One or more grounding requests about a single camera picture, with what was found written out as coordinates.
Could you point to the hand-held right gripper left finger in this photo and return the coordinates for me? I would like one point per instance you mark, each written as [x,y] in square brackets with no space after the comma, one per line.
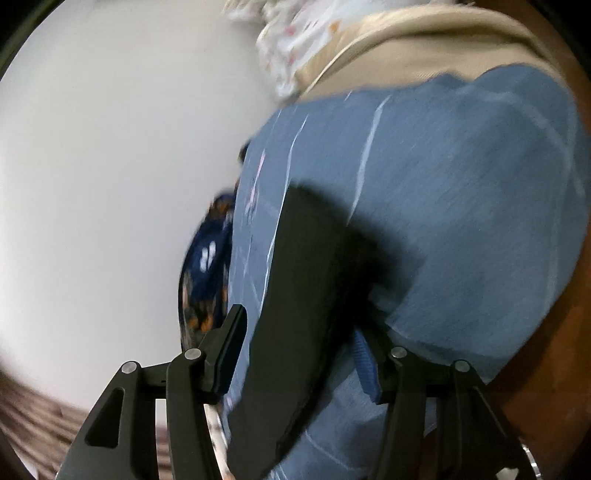
[227,357]

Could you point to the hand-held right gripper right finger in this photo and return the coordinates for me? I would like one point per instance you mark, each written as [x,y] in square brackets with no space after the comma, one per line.
[365,367]

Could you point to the black pants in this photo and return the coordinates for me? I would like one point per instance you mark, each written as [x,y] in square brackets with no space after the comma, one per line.
[295,323]

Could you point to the navy printed blanket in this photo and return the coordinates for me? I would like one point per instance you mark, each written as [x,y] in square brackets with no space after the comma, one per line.
[205,258]

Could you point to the blue checked bedsheet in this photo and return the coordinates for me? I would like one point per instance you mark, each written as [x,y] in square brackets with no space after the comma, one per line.
[461,207]

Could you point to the brown striped cloth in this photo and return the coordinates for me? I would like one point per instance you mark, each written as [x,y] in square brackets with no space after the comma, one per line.
[32,410]

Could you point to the beige cloth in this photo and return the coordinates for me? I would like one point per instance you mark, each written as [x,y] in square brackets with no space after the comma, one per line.
[415,50]

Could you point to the white floral cloth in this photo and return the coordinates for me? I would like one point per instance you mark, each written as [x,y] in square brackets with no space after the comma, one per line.
[295,41]

